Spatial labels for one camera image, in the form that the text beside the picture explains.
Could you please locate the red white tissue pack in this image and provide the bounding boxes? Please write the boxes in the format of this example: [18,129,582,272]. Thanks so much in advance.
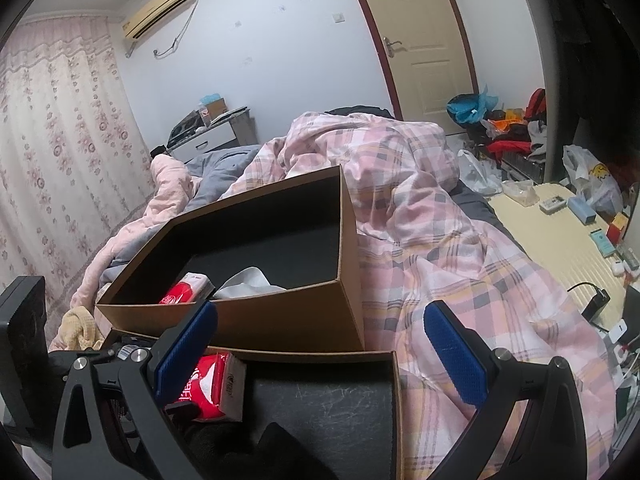
[166,352,246,422]

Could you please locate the white grey cloth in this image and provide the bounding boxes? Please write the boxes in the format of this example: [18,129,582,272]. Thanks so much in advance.
[213,266,285,300]

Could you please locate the yellow towel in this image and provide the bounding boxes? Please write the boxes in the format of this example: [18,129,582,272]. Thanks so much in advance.
[49,306,104,352]

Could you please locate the black power adapter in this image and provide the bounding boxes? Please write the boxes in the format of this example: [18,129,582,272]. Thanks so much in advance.
[582,288,611,322]

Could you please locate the black cardboard box near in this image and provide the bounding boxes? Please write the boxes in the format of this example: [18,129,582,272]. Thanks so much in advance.
[104,330,402,479]

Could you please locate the black cardboard box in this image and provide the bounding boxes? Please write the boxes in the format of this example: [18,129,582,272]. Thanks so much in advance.
[104,330,402,479]
[98,167,364,352]

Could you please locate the pink plaid duvet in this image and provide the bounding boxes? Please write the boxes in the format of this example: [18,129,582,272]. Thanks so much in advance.
[230,113,615,479]

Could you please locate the teal small box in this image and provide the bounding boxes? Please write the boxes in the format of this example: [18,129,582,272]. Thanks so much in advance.
[589,229,616,258]

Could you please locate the white remote device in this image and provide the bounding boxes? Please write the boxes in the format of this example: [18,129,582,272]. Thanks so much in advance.
[538,196,566,214]

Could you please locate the light blue box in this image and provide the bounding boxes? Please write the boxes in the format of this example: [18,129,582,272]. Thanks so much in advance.
[566,196,597,226]

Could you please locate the black cardboard box far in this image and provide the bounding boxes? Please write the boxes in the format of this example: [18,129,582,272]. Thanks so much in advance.
[98,167,364,352]

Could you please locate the pink pillow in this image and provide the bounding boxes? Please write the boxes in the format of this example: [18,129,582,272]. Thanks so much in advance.
[70,154,202,309]

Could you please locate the floral pink curtain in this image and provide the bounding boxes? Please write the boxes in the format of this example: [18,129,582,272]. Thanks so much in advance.
[1,16,154,321]

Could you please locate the white plastic bag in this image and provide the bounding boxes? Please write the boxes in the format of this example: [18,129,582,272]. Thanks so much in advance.
[562,144,624,216]

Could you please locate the grey bed sheet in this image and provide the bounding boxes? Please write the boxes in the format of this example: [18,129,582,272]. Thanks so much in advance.
[99,144,260,286]

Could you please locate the pile of colourful clothes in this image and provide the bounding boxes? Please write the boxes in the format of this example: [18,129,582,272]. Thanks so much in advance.
[464,88,548,162]

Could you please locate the blue plastic bag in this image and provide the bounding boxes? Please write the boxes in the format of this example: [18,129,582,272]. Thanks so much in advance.
[446,87,498,126]

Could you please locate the white bedside cabinet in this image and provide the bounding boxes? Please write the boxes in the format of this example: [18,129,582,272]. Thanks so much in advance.
[166,106,258,162]

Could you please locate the cream door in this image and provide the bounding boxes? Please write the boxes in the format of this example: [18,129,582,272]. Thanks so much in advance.
[358,0,477,134]

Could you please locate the hanging black clothes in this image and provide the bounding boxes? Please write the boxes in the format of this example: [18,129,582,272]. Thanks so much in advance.
[547,0,639,167]

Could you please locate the air conditioner unit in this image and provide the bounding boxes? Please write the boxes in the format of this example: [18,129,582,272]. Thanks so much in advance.
[122,0,194,41]

